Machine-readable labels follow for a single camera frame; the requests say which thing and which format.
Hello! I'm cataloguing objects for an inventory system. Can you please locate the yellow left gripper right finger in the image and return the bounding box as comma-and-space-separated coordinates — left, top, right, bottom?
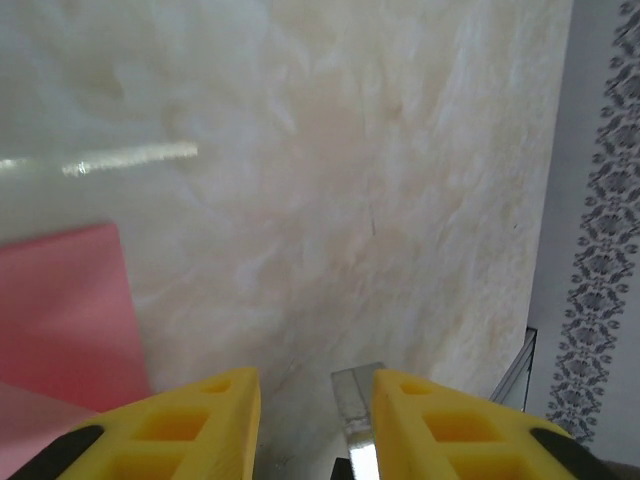
372, 368, 609, 480

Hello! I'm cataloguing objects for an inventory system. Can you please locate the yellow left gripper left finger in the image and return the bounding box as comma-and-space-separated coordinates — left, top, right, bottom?
37, 367, 262, 480

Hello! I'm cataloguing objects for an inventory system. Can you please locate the aluminium side rail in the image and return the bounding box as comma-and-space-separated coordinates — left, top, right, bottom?
488, 324, 540, 416

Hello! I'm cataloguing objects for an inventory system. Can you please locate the shiny metal strip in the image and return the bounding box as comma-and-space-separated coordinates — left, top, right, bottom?
330, 362, 386, 480

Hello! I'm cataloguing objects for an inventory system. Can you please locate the pink paper sheet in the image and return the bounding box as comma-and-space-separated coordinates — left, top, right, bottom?
0, 222, 154, 436

